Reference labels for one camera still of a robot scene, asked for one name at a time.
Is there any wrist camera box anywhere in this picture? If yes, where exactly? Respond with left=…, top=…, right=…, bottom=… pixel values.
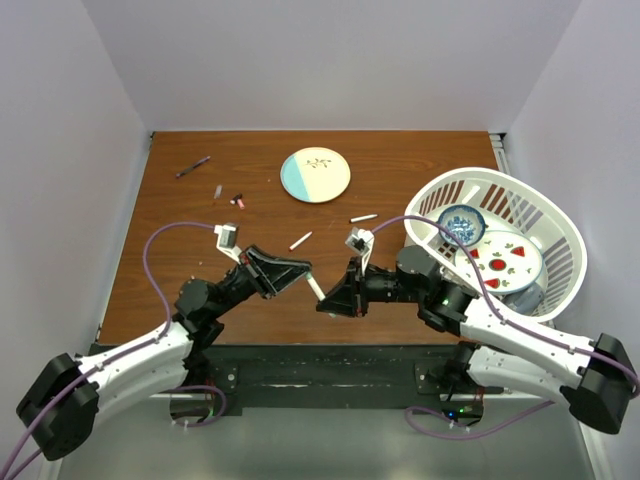
left=214, top=223, right=239, bottom=251
left=345, top=227, right=375, bottom=260

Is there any purple pen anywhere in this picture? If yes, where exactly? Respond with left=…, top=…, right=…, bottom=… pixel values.
left=175, top=156, right=211, bottom=179

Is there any watermelon pattern plate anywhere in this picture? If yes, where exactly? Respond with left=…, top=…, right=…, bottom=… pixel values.
left=468, top=230, right=544, bottom=295

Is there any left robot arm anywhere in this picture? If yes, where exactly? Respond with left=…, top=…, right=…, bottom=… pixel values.
left=16, top=246, right=312, bottom=461

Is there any white pen green tip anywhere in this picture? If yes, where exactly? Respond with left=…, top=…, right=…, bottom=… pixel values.
left=306, top=273, right=325, bottom=301

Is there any white pen red tip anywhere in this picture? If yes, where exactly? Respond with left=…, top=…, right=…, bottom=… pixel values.
left=289, top=231, right=313, bottom=251

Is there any white pen black tip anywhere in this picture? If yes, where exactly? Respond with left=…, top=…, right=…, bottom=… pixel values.
left=349, top=214, right=378, bottom=224

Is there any white plastic dish basket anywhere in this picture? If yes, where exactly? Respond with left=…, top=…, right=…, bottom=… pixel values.
left=404, top=167, right=587, bottom=324

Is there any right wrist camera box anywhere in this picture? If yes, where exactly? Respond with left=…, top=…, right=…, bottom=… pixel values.
left=345, top=227, right=375, bottom=260

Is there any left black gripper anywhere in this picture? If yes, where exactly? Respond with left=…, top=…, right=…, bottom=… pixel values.
left=211, top=247, right=313, bottom=319

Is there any grey cup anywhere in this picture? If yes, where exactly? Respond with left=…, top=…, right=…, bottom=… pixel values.
left=502, top=283, right=545, bottom=315

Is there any blue patterned bowl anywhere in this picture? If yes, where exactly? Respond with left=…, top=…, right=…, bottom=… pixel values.
left=437, top=204, right=486, bottom=247

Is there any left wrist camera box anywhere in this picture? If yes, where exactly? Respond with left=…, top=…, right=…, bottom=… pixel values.
left=214, top=223, right=239, bottom=251

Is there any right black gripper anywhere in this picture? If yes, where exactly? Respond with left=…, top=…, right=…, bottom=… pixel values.
left=317, top=254, right=423, bottom=316

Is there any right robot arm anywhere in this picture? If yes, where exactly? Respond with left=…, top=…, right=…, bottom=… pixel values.
left=316, top=246, right=639, bottom=435

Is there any cream and teal plate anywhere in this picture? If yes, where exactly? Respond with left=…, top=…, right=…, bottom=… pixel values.
left=280, top=147, right=351, bottom=204

